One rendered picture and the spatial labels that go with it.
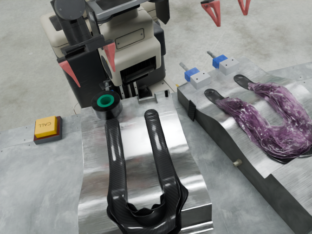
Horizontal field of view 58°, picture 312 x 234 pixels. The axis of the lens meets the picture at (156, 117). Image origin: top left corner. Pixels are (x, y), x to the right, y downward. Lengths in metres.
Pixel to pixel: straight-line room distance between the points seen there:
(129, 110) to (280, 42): 1.95
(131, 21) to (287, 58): 1.55
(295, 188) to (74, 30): 0.58
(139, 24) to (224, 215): 0.74
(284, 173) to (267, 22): 2.24
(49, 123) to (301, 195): 0.69
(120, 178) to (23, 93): 1.89
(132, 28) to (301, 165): 0.74
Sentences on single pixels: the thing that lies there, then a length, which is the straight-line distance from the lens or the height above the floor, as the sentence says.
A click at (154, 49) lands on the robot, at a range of 1.15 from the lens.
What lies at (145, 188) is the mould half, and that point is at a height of 0.93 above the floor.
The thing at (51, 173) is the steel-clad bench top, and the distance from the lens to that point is 0.84.
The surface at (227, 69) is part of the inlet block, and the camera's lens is 0.89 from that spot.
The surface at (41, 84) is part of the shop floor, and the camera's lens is 2.46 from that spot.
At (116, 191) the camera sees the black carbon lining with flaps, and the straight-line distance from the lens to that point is 0.62.
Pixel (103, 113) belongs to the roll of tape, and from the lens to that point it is 0.75.
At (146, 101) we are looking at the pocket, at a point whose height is 0.86.
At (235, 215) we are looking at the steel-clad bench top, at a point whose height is 0.80.
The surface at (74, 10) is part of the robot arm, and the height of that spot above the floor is 1.18.
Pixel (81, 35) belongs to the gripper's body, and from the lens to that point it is 0.70.
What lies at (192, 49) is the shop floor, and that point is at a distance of 2.43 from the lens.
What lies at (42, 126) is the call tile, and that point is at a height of 0.84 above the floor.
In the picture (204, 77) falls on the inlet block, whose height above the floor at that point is 0.88.
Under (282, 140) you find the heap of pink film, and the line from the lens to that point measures 0.72.
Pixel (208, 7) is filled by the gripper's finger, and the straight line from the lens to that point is 0.86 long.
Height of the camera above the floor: 1.46
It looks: 50 degrees down
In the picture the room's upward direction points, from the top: 10 degrees counter-clockwise
